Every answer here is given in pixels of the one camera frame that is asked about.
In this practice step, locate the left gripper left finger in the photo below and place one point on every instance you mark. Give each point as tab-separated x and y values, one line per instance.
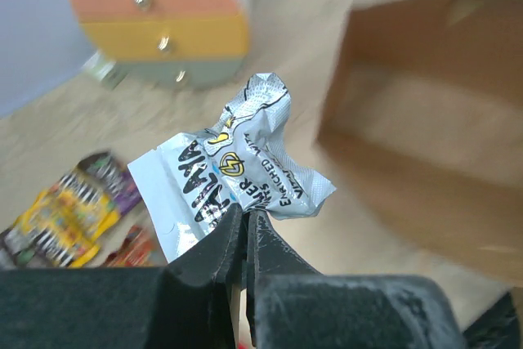
192	302

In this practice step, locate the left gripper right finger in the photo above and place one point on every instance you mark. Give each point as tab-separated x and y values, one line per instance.
289	304

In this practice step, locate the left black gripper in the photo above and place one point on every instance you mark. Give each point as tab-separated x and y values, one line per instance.
500	327

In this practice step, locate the red snack bag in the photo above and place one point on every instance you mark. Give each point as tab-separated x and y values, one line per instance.
138	249

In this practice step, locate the yellow m&m's packet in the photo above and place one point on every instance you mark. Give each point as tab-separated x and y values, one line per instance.
92	207
53	237

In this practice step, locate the red brown paper bag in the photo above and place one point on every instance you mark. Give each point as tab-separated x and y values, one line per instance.
423	117

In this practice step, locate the brown purple candy wrapper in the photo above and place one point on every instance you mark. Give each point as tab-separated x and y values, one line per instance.
12	243

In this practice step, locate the small white box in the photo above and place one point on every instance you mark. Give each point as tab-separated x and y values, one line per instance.
106	72

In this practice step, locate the round pastel drawer cabinet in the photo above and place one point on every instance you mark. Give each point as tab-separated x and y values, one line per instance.
203	42

